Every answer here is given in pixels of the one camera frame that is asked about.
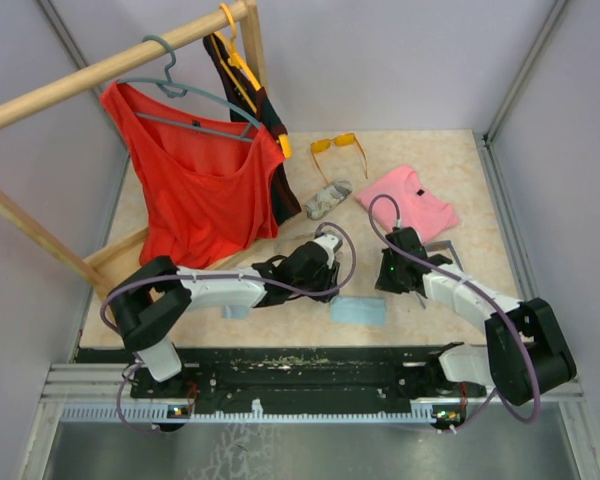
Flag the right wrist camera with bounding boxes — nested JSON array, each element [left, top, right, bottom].
[[395, 227, 453, 266]]

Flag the orange sunglasses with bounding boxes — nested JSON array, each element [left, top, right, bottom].
[[310, 132, 369, 184]]

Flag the dark navy maroon garment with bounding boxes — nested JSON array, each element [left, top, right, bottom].
[[203, 33, 301, 225]]

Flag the narrow blue cleaning cloth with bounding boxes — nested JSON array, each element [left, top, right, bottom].
[[222, 306, 251, 320]]

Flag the grey-blue clothes hanger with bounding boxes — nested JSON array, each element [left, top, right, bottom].
[[117, 35, 262, 143]]

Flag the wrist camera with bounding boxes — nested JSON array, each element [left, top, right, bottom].
[[313, 233, 343, 258], [395, 227, 453, 266]]

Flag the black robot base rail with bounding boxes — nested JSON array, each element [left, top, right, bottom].
[[46, 344, 579, 432]]

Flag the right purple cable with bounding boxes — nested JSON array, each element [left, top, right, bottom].
[[368, 193, 542, 434]]

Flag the folded pink t-shirt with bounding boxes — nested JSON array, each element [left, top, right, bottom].
[[355, 165, 460, 243]]

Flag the grey patterned glasses case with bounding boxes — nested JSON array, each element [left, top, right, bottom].
[[304, 180, 353, 220]]

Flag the red tank top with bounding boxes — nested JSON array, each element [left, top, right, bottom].
[[101, 82, 284, 269]]

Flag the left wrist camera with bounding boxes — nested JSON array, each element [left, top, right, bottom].
[[313, 233, 343, 258]]

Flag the square blue cleaning cloth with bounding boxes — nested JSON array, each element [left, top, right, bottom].
[[330, 296, 387, 327]]

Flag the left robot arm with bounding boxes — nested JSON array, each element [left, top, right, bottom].
[[106, 234, 342, 397]]

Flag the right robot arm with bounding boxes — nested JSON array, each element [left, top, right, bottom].
[[376, 228, 577, 406]]

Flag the wooden clothes rack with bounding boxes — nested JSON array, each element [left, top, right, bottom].
[[0, 1, 266, 297]]

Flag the grey-framed sunglasses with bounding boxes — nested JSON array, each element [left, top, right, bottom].
[[415, 240, 463, 310]]

